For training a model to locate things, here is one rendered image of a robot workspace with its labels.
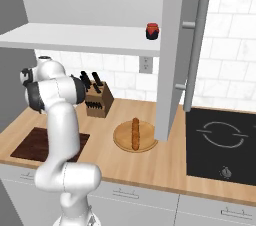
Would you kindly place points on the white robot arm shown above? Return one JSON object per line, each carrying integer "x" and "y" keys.
{"x": 61, "y": 136}

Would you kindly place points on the grey cabinet door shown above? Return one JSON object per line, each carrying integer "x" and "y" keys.
{"x": 175, "y": 53}

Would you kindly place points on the red jam jar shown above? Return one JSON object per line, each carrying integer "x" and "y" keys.
{"x": 152, "y": 31}

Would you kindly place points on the grey cabinet shelf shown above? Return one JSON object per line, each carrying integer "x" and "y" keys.
{"x": 83, "y": 38}

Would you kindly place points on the dark brown cutting board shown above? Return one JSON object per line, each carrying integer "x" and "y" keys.
{"x": 35, "y": 144}

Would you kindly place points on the wooden knife block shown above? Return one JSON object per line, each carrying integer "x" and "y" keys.
{"x": 99, "y": 98}

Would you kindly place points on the brown baguette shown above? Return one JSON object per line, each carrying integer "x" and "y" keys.
{"x": 135, "y": 134}

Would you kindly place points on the round wooden plate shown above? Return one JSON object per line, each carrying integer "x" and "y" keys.
{"x": 125, "y": 136}

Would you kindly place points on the grey drawer front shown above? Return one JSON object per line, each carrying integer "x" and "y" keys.
{"x": 133, "y": 198}
{"x": 20, "y": 175}
{"x": 216, "y": 210}

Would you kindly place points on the black hob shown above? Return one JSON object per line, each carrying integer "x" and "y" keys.
{"x": 220, "y": 146}

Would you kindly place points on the white wall socket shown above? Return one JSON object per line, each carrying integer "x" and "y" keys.
{"x": 145, "y": 64}

